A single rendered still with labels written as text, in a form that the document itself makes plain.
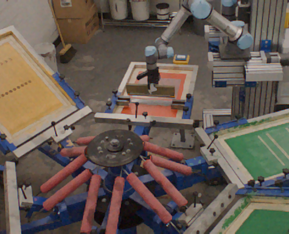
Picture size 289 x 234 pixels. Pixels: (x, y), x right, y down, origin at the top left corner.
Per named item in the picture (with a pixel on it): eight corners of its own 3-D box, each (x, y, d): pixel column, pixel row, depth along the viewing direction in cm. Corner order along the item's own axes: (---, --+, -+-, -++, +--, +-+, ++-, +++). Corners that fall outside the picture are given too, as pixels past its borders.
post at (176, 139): (173, 133, 435) (171, 51, 382) (194, 134, 431) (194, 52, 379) (170, 147, 417) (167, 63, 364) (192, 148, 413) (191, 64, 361)
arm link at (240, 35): (250, 31, 303) (194, -10, 277) (258, 41, 290) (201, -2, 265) (238, 44, 306) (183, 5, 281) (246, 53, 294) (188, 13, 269)
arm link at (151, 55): (157, 49, 282) (145, 51, 281) (158, 63, 288) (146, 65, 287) (155, 44, 289) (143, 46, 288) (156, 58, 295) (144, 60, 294)
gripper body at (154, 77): (158, 85, 296) (157, 70, 289) (146, 84, 297) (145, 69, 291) (160, 79, 302) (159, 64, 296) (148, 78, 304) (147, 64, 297)
